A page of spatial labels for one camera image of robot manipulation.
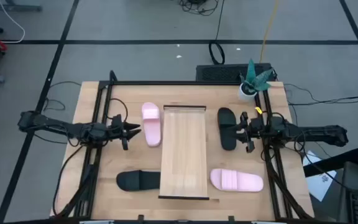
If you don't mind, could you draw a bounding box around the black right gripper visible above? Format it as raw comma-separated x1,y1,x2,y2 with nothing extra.
228,111,267,154

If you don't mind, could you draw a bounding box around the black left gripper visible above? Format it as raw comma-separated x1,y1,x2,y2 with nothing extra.
104,114,142,151

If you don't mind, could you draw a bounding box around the black slide sandal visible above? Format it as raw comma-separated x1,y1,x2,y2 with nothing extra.
116,169,162,192
217,107,238,151

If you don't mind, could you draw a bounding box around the pink slide sandal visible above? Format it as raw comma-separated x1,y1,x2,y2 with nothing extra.
209,168,264,192
141,101,162,147

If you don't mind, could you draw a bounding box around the wooden shelf with black rails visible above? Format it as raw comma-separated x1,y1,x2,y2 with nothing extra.
158,105,210,200

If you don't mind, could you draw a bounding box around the green plant in white pot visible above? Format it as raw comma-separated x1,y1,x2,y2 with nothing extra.
237,58,275,101

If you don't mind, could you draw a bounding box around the black table beam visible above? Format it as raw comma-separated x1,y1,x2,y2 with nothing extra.
303,148,358,177

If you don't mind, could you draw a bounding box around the white paper sheet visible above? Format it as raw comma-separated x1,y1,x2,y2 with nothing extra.
302,151,337,202

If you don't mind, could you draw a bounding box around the grey laptop with black keyboard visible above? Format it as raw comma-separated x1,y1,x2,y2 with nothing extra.
336,161,358,224

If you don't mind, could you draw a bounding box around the grey desk foot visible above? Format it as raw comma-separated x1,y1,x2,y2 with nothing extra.
0,0,43,12

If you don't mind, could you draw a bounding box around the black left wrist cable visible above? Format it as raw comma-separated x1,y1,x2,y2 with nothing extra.
104,98,129,125

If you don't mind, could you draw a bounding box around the black aluminium table frame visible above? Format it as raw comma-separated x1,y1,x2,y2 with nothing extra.
54,70,316,220

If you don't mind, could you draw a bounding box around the black coiled floor cable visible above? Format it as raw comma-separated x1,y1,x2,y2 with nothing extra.
208,0,226,65

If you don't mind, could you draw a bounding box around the black arm base cable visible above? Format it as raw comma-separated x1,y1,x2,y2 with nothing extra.
52,144,86,218

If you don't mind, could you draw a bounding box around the yellow floor cable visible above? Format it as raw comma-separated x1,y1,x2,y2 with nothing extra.
259,0,280,64

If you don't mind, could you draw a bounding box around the black cable tangle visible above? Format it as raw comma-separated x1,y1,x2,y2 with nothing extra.
178,0,220,16

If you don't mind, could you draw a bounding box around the white floor cable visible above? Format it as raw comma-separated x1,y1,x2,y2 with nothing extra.
0,0,26,44

